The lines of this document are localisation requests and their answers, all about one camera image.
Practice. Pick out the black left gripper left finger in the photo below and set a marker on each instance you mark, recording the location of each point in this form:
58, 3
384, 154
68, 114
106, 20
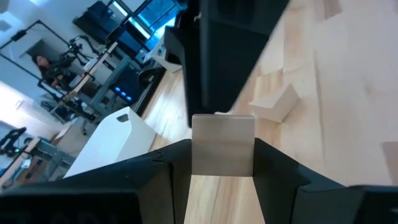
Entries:
93, 186

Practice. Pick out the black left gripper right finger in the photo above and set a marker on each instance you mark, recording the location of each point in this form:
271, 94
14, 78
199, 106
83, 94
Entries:
311, 202

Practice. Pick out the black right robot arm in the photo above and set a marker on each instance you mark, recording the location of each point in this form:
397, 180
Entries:
230, 56

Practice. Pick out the white plastic bin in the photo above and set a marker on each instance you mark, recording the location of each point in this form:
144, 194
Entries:
115, 143

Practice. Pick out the wooden background table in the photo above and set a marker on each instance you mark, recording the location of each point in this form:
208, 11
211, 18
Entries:
93, 67
18, 161

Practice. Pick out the black background robot arms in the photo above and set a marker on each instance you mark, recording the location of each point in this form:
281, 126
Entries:
12, 137
74, 46

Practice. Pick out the computer tower blue lights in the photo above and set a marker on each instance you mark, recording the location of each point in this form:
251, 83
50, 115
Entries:
127, 84

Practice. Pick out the person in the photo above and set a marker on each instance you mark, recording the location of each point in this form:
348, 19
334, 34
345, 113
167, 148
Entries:
42, 63

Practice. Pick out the white box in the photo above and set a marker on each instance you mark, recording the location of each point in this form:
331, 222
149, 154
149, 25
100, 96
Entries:
161, 59

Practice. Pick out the black computer monitor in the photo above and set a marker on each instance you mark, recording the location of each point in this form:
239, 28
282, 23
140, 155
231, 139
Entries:
99, 12

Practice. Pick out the black metal rig frame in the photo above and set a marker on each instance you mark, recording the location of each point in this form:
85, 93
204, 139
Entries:
18, 34

